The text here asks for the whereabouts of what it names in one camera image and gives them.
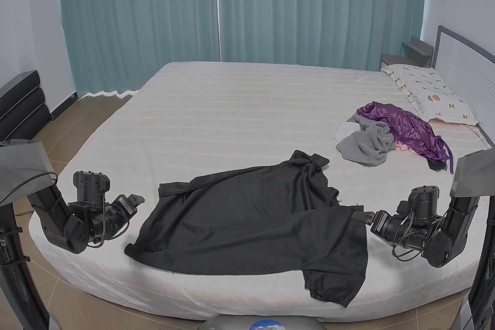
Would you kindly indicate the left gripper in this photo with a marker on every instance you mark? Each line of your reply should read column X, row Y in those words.
column 116, row 222

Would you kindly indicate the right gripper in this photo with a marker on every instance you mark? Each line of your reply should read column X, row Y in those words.
column 396, row 233

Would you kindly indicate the black T-shirt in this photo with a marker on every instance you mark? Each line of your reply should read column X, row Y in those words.
column 251, row 220

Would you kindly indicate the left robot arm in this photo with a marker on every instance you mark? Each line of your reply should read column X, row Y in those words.
column 50, row 212

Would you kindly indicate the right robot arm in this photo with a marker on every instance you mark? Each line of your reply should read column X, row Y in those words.
column 456, row 220

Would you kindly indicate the bed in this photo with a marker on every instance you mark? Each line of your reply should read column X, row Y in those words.
column 232, row 119

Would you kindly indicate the dark grey garment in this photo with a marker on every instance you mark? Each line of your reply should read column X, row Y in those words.
column 436, row 165

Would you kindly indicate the pink garment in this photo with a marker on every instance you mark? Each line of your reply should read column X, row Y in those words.
column 404, row 148

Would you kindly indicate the purple satin garment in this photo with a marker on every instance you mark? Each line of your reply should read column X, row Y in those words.
column 406, row 127

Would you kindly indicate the white garment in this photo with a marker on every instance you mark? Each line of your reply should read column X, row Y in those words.
column 344, row 131

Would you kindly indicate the white printed pillow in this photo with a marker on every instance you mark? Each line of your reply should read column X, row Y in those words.
column 433, row 92

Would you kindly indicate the black chest of drawers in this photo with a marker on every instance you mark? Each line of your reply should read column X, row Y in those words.
column 19, row 104

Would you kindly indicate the grey bedside table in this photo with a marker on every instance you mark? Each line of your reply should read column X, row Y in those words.
column 413, row 50

